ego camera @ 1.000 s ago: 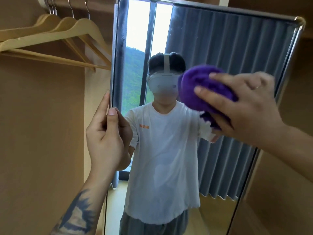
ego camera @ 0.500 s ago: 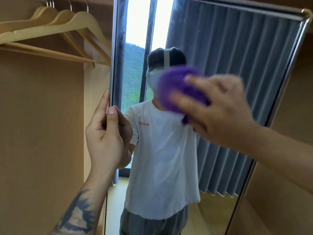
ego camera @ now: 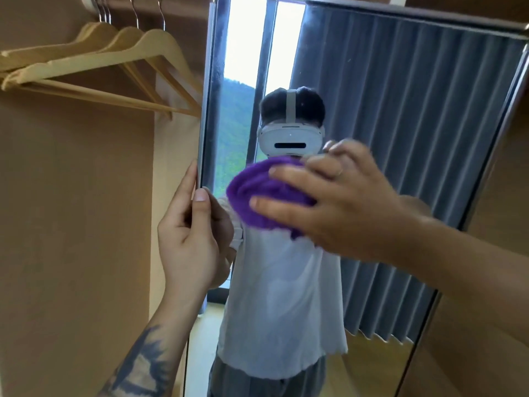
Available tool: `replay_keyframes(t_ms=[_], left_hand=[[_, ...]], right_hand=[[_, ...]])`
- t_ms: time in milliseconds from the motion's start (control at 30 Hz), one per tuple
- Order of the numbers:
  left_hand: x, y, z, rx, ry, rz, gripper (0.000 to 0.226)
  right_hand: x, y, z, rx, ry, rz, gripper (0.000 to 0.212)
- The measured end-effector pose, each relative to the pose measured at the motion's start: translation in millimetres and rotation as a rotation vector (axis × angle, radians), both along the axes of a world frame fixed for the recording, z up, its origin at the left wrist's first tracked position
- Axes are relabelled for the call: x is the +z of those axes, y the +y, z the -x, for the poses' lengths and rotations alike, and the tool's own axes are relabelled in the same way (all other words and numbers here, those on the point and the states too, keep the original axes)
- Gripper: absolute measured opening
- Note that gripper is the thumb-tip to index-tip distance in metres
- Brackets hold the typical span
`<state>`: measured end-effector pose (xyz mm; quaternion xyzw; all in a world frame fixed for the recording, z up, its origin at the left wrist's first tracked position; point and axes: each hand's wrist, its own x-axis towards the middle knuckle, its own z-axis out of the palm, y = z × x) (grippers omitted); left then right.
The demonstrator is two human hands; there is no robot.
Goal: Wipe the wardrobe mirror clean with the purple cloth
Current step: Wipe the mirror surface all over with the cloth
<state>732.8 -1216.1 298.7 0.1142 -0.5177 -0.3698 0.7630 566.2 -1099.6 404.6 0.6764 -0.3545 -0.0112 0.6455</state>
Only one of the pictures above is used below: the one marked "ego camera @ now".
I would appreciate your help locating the purple cleaning cloth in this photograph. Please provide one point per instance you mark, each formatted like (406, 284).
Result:
(256, 190)

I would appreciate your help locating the person's right hand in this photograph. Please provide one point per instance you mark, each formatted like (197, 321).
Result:
(351, 210)

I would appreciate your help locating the person's left forearm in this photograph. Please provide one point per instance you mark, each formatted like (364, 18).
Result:
(144, 355)

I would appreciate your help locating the pull-out wardrobe mirror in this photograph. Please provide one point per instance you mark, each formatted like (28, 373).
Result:
(413, 99)

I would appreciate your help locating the wooden clothes hanger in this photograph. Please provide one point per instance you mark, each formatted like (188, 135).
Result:
(103, 35)
(128, 37)
(161, 41)
(89, 33)

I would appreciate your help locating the light wooden wardrobe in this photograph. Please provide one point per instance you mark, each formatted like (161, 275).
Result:
(70, 243)

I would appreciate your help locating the person's left hand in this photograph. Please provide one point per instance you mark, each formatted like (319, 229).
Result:
(190, 248)

